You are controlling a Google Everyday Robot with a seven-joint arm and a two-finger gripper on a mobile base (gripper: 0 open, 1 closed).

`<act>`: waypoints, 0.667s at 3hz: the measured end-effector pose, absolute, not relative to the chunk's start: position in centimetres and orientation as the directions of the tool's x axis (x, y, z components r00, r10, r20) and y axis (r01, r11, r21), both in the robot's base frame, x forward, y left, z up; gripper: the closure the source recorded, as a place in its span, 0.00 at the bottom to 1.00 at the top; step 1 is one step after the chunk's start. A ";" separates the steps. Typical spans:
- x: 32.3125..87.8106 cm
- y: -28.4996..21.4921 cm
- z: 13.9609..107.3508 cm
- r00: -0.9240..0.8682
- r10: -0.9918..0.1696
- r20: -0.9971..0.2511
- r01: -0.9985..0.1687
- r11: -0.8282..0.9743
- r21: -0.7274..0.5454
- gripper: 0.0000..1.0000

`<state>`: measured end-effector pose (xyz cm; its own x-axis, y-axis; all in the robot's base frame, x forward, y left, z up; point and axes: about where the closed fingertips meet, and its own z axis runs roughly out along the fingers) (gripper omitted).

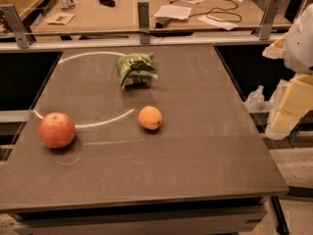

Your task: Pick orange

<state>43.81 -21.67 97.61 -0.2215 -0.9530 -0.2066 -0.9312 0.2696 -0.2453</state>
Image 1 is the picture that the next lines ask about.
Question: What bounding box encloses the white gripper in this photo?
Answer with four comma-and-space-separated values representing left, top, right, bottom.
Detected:
262, 4, 313, 140

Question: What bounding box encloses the clear plastic bottle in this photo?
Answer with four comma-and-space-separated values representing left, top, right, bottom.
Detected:
245, 85, 264, 112

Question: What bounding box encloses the white paper sheet right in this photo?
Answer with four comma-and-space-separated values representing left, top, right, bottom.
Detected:
199, 16, 237, 30

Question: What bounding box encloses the white paper sheet centre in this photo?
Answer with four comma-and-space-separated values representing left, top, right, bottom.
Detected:
154, 5, 192, 20

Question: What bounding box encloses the orange fruit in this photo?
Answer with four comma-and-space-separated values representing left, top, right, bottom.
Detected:
138, 106, 162, 130

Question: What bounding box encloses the green crumpled chip bag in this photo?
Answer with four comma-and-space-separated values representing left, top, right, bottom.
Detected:
116, 53, 158, 89

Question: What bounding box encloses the black object on desk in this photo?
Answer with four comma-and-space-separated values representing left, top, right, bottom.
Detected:
99, 0, 115, 7

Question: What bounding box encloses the wooden background desk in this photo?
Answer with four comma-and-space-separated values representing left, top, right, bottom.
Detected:
30, 0, 292, 37

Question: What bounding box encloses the red apple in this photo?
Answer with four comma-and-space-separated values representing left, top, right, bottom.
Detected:
38, 113, 76, 149

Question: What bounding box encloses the small paper packet left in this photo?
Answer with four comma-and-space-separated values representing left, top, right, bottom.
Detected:
45, 12, 75, 25

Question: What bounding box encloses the right metal bracket post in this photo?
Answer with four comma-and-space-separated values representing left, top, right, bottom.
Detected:
255, 0, 282, 40

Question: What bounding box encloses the metal bracket post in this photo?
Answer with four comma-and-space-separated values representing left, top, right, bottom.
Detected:
137, 1, 150, 44
255, 0, 282, 40
0, 4, 32, 49

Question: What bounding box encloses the black cable on desk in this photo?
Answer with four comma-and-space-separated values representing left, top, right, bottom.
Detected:
169, 0, 243, 24

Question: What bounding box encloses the middle metal bracket post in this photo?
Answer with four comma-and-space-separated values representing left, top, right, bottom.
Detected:
137, 1, 150, 44

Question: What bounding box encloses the left metal bracket post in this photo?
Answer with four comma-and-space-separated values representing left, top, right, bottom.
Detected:
0, 4, 32, 49

